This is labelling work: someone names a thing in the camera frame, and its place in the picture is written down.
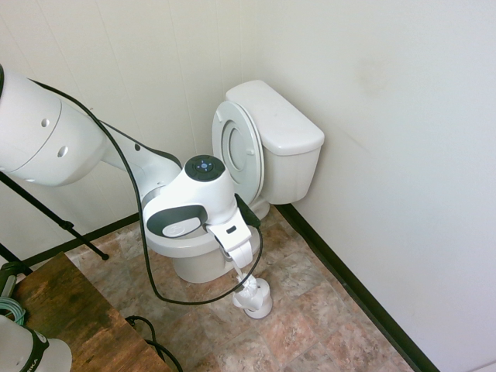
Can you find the white toilet tank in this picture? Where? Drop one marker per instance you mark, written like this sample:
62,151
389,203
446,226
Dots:
286,135

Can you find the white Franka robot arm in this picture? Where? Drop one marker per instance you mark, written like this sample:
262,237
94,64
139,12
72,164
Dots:
38,135

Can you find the dark green clamp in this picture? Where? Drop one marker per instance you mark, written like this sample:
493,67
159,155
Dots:
9,277

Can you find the white toilet brush holder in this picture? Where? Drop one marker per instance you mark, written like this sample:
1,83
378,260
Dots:
261,306

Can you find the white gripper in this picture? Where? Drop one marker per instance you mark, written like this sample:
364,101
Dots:
236,240

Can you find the white toilet brush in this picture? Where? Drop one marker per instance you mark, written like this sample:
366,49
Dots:
248,286

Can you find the dark wooden table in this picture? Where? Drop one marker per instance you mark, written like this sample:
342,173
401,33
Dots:
77,317

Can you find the black camera tripod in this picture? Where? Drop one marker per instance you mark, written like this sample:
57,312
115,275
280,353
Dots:
46,211

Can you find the white toilet lid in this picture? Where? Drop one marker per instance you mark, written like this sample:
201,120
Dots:
236,145

